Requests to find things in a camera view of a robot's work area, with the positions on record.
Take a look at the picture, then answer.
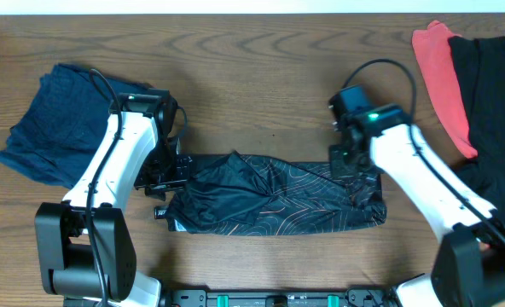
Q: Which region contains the red orange garment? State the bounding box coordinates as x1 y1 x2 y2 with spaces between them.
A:
411 20 478 159

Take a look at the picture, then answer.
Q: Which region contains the black patterned cycling jersey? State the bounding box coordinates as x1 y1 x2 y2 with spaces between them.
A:
160 152 387 236

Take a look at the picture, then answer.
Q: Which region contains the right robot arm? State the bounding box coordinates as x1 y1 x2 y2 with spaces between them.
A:
330 105 505 306

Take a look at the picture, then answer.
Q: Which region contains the folded navy blue garment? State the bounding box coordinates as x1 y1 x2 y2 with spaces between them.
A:
0 63 151 191

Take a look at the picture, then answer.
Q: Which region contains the plain black t-shirt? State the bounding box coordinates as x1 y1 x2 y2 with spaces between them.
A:
449 37 505 215

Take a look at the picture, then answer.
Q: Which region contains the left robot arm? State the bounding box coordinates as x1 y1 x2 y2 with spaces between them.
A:
34 89 191 306

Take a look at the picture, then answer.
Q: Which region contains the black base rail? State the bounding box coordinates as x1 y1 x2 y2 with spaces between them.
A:
62 287 401 307

